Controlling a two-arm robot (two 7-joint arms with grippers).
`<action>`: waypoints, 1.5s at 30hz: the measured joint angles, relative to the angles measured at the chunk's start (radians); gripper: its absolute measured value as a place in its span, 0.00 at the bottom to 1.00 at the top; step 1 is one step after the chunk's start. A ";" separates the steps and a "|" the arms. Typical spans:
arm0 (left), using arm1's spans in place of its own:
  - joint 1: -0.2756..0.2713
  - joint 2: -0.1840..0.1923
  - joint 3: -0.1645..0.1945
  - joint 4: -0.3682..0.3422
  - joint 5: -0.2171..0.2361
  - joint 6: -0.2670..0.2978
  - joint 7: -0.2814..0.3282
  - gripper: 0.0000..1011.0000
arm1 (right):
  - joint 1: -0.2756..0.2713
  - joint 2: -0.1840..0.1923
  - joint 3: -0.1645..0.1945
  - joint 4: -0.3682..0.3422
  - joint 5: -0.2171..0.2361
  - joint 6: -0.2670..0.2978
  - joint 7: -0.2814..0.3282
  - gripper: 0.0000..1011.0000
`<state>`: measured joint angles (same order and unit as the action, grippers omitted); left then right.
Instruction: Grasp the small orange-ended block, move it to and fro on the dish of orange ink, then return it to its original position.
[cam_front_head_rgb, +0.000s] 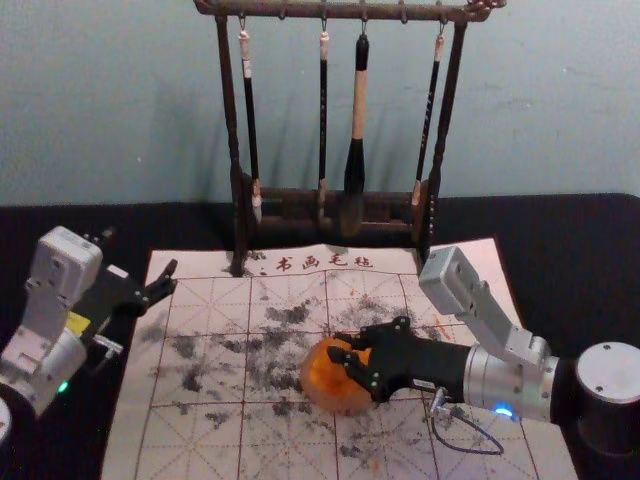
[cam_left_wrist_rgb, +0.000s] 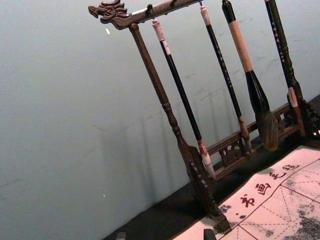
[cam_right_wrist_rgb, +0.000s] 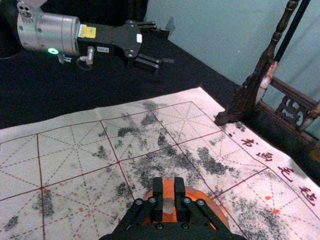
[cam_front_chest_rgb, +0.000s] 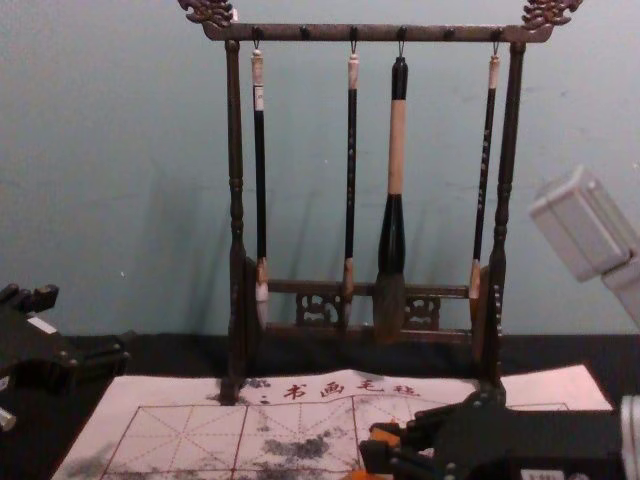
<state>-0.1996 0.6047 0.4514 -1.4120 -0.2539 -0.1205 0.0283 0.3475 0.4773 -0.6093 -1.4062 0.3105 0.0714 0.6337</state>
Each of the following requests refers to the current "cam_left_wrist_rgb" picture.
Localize white calligraphy practice cloth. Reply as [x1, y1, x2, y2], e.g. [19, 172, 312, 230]
[172, 144, 320, 240]

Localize black table cloth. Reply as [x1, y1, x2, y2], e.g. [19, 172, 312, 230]
[101, 92, 320, 240]

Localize large cream-handled calligraphy brush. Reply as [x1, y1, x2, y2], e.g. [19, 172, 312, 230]
[221, 0, 280, 152]

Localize thin black calligraphy brush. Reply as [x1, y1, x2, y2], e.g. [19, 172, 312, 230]
[264, 0, 307, 138]
[199, 4, 253, 155]
[151, 18, 217, 183]

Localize dark wooden dragon brush rack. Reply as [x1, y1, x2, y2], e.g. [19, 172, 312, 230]
[87, 0, 320, 235]

